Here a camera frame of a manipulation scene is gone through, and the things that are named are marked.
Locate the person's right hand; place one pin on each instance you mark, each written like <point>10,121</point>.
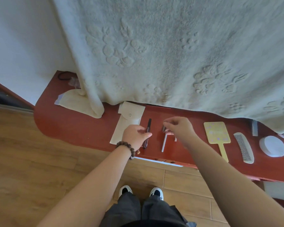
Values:
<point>182,130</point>

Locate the person's left hand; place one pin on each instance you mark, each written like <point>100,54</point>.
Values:
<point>133,137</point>

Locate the cream snap pouch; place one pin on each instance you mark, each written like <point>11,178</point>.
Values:
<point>126,120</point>

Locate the dark brown makeup pencil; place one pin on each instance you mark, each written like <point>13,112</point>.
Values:
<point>148,125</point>

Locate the thin silver makeup pen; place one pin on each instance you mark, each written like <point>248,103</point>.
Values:
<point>164,143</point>

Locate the yellow hand mirror makeup tool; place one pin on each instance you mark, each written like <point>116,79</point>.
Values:
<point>216,132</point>

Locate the cream plastic comb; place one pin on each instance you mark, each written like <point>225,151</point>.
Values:
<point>243,147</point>

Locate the white round compact case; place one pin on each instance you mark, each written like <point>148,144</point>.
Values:
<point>272,146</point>

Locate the person's left forearm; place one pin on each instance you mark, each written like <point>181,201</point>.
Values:
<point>90,193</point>

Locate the person's right forearm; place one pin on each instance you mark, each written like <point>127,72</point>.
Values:
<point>232,186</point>

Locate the person's left black white shoe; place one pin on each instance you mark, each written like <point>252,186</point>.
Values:
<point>125,191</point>

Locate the person's black white shoe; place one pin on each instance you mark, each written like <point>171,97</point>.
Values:
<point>156,193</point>
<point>125,191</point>

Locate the person's right black white shoe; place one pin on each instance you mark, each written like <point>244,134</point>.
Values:
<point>156,193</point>

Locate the white green floral box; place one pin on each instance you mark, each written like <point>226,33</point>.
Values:
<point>161,161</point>

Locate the red wooden table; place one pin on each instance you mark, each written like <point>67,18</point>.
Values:
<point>73,125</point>

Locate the silver stand foot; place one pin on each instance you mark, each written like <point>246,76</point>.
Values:
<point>254,128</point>

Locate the dark grey trousers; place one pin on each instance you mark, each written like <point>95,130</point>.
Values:
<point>132,210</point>

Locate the pale green embossed towel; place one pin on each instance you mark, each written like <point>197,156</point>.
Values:
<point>179,56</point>

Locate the crinkled clear plastic bag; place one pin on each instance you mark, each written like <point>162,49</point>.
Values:
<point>74,82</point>

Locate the red wooden door frame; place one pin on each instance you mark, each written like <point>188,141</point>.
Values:
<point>11,94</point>

